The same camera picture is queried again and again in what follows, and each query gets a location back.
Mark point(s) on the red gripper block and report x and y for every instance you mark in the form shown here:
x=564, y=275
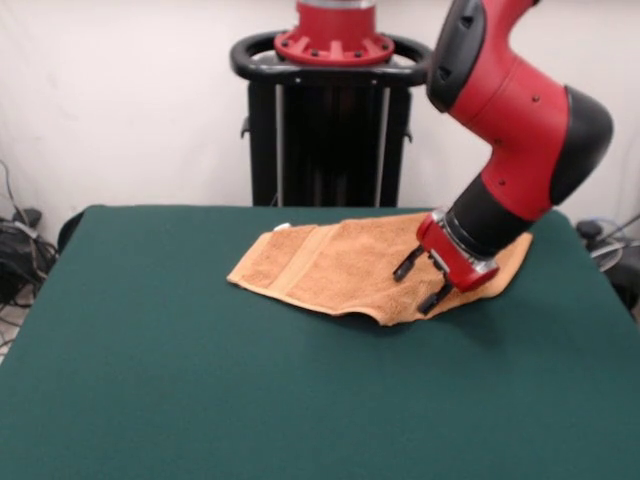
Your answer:
x=457, y=267

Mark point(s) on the tan terry towel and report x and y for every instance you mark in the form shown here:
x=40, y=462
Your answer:
x=340, y=265

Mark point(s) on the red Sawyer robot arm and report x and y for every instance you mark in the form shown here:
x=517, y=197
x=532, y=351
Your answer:
x=515, y=110

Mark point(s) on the dark green tablecloth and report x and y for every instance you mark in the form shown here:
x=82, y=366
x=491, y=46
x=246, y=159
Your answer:
x=150, y=400

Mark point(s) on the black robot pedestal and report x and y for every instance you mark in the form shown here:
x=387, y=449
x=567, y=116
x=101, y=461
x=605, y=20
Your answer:
x=325, y=150

